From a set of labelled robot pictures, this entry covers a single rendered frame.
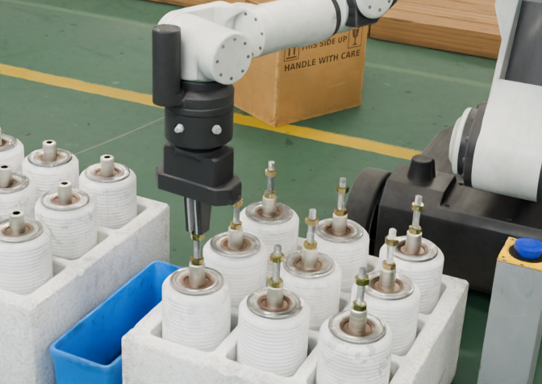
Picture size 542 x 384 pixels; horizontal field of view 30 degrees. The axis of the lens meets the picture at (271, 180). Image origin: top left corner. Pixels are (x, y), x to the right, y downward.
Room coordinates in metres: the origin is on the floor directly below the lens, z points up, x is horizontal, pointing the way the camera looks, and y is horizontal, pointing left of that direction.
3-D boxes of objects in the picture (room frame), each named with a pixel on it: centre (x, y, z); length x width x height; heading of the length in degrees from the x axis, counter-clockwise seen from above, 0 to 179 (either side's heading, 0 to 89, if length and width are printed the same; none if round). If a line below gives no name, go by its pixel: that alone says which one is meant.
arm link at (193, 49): (1.19, 0.10, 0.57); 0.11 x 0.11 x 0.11; 44
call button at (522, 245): (1.21, -0.36, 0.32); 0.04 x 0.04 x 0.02
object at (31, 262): (1.32, 0.37, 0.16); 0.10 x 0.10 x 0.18
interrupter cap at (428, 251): (1.32, -0.22, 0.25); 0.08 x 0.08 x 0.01
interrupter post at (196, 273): (1.20, 0.10, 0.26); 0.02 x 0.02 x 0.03
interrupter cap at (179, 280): (1.20, 0.10, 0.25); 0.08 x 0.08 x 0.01
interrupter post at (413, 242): (1.32, -0.22, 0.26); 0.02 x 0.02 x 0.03
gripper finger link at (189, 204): (1.21, 0.11, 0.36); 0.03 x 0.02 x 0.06; 151
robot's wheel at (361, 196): (1.70, -0.19, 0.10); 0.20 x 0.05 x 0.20; 158
